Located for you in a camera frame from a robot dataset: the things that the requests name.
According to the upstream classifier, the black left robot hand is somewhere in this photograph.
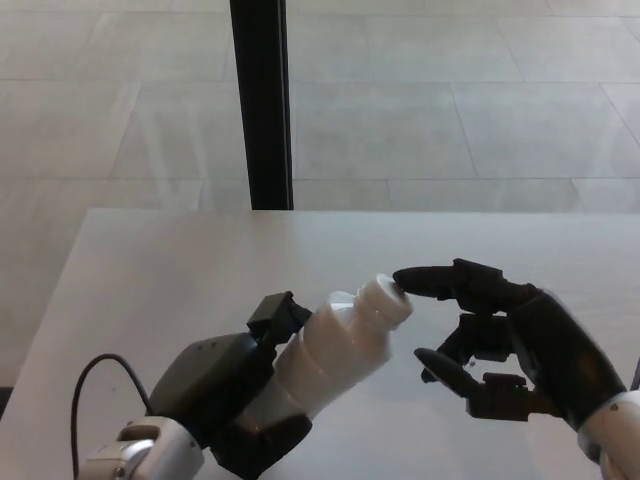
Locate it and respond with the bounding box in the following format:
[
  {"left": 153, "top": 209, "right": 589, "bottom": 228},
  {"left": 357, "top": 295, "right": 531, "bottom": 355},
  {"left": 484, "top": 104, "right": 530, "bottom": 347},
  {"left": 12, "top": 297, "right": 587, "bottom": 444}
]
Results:
[{"left": 148, "top": 291, "right": 315, "bottom": 474}]

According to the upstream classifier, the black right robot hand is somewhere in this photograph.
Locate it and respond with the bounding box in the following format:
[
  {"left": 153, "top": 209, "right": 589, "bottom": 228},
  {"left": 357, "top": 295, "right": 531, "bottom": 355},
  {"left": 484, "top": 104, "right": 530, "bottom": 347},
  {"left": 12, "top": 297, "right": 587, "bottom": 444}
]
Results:
[{"left": 392, "top": 258, "right": 629, "bottom": 436}]

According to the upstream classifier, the white plastic bottle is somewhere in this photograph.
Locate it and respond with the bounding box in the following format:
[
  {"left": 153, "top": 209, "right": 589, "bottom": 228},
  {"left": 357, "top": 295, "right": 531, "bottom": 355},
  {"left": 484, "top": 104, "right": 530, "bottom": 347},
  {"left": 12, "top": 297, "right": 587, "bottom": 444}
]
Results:
[{"left": 272, "top": 285, "right": 401, "bottom": 417}]

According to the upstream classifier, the white bottle cap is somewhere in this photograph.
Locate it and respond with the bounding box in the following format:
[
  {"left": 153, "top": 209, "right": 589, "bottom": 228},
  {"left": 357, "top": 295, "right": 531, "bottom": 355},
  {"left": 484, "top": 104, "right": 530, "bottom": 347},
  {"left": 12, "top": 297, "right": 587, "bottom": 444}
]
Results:
[{"left": 358, "top": 272, "right": 414, "bottom": 332}]

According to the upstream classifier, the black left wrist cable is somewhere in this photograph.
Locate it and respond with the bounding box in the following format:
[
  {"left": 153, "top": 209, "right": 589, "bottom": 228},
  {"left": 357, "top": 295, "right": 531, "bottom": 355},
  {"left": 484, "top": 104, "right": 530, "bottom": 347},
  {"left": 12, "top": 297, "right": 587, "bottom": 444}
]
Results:
[{"left": 70, "top": 353, "right": 154, "bottom": 480}]

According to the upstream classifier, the black vertical window post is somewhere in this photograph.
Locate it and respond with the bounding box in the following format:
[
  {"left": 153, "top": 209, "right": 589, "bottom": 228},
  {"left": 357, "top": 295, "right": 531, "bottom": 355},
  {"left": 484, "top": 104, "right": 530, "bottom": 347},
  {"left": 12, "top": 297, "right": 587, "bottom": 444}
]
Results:
[{"left": 228, "top": 0, "right": 294, "bottom": 211}]

